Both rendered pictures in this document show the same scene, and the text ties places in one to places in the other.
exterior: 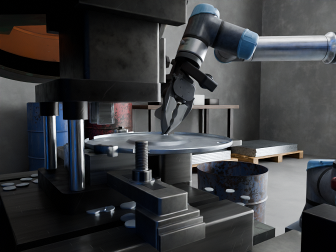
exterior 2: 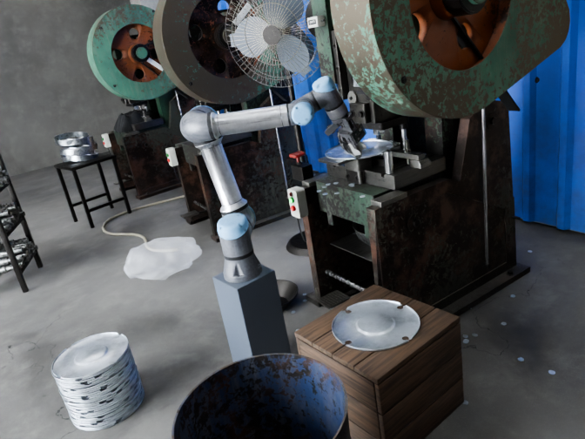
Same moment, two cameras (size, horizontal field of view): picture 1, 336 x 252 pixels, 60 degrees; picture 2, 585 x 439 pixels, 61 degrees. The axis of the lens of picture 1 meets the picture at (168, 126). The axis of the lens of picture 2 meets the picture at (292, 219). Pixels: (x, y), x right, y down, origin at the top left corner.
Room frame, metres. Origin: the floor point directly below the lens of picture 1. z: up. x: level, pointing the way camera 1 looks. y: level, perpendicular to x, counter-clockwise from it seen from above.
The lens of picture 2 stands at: (2.66, -0.16, 1.30)
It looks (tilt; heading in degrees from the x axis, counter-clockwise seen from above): 21 degrees down; 184
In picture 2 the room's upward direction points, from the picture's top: 10 degrees counter-clockwise
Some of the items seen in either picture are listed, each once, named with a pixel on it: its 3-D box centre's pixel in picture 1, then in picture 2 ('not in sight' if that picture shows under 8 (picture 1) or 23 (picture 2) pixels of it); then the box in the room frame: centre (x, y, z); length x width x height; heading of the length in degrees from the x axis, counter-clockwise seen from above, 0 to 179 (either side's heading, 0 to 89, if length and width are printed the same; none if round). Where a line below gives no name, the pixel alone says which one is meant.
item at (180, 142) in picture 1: (158, 140); (359, 149); (0.58, 0.02, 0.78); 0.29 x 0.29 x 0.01
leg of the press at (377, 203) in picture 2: not in sight; (454, 215); (0.65, 0.39, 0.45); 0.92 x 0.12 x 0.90; 124
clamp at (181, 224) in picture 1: (145, 181); not in sight; (0.37, 0.03, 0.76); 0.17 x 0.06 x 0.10; 34
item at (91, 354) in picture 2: not in sight; (90, 354); (1.04, -1.15, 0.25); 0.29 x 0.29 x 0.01
